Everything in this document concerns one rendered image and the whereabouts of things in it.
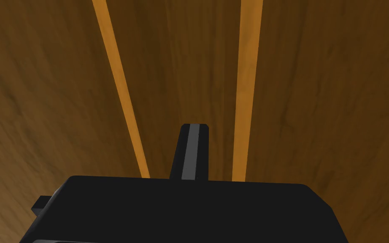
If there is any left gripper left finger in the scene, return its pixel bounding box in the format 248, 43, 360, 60
169, 123, 195, 181

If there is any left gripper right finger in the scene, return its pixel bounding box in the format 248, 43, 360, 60
189, 124, 210, 181

